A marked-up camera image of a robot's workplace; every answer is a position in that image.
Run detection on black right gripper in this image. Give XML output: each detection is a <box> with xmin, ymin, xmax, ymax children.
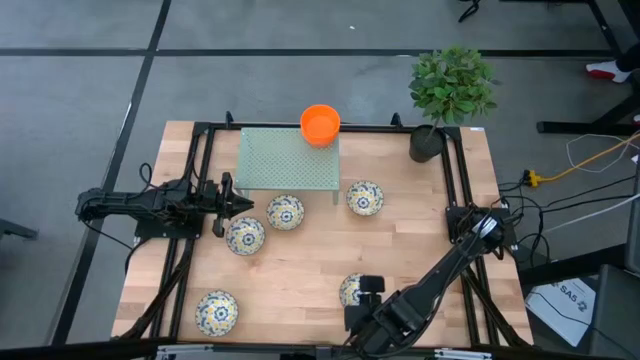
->
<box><xmin>343</xmin><ymin>274</ymin><xmax>401</xmax><ymax>332</ymax></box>

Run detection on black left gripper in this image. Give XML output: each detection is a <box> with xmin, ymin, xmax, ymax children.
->
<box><xmin>199</xmin><ymin>171</ymin><xmax>255</xmax><ymax>240</ymax></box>

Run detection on blue yellow patterned ceramic bowl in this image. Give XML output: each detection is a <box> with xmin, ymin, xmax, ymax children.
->
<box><xmin>265</xmin><ymin>193</ymin><xmax>306</xmax><ymax>232</ymax></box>
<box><xmin>345</xmin><ymin>180</ymin><xmax>386</xmax><ymax>217</ymax></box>
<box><xmin>339</xmin><ymin>272</ymin><xmax>364</xmax><ymax>308</ymax></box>
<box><xmin>224</xmin><ymin>216</ymin><xmax>266</xmax><ymax>257</ymax></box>
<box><xmin>194</xmin><ymin>289</ymin><xmax>240</xmax><ymax>338</ymax></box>

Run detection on green perforated metal shelf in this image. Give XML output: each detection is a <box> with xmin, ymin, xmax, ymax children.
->
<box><xmin>233</xmin><ymin>127</ymin><xmax>342</xmax><ymax>205</ymax></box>

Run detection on white printed paper sheet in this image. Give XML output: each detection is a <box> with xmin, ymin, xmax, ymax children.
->
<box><xmin>524</xmin><ymin>277</ymin><xmax>599</xmax><ymax>349</ymax></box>

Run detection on black diagonal floor beam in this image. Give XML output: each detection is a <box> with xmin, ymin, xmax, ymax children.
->
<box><xmin>517</xmin><ymin>243</ymin><xmax>629</xmax><ymax>289</ymax></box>

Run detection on black rig beam silver brackets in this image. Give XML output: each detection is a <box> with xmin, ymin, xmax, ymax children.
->
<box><xmin>0</xmin><ymin>335</ymin><xmax>640</xmax><ymax>360</ymax></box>

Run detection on black floor stand foot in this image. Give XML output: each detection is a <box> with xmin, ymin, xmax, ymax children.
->
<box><xmin>0</xmin><ymin>218</ymin><xmax>40</xmax><ymax>242</ymax></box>

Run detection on green potted plant black pot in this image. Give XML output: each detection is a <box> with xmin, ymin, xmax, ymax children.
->
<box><xmin>408</xmin><ymin>46</ymin><xmax>501</xmax><ymax>164</ymax></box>

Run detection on dark grey box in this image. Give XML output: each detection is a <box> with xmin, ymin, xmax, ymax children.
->
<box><xmin>589</xmin><ymin>263</ymin><xmax>640</xmax><ymax>359</ymax></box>

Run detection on grey upright panel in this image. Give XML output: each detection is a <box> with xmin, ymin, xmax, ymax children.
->
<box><xmin>624</xmin><ymin>154</ymin><xmax>640</xmax><ymax>276</ymax></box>

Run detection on person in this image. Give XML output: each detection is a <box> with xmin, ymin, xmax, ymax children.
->
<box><xmin>585</xmin><ymin>42</ymin><xmax>640</xmax><ymax>126</ymax></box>

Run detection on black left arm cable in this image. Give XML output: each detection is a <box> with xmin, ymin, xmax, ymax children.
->
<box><xmin>79</xmin><ymin>162</ymin><xmax>154</xmax><ymax>274</ymax></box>

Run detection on grey cable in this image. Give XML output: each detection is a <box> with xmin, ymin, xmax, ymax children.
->
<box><xmin>542</xmin><ymin>192</ymin><xmax>640</xmax><ymax>234</ymax></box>

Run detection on black power cable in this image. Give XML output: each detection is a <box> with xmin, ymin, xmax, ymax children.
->
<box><xmin>509</xmin><ymin>194</ymin><xmax>640</xmax><ymax>226</ymax></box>
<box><xmin>497</xmin><ymin>173</ymin><xmax>640</xmax><ymax>201</ymax></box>

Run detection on black desk leg frame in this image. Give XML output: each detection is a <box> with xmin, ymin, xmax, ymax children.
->
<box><xmin>537</xmin><ymin>0</ymin><xmax>640</xmax><ymax>136</ymax></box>

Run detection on yellow power cable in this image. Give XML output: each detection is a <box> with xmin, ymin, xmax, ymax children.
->
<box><xmin>539</xmin><ymin>132</ymin><xmax>640</xmax><ymax>184</ymax></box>

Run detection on white cable loop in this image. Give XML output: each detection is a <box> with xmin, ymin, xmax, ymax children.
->
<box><xmin>566</xmin><ymin>127</ymin><xmax>640</xmax><ymax>175</ymax></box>

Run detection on black hanging cable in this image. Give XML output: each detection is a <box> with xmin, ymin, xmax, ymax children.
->
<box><xmin>457</xmin><ymin>0</ymin><xmax>482</xmax><ymax>24</ymax></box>

